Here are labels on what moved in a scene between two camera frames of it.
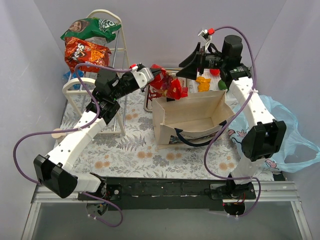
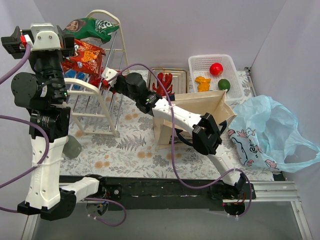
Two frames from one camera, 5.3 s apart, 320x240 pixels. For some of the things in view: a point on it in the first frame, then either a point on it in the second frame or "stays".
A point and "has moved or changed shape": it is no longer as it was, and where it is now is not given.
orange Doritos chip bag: (78, 51) has moved or changed shape
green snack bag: (91, 28) stays
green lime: (222, 85) stays
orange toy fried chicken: (203, 83) stays
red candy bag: (167, 85) has moved or changed shape
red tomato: (215, 72) stays
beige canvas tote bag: (189, 119) stays
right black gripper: (202, 60) -> (116, 85)
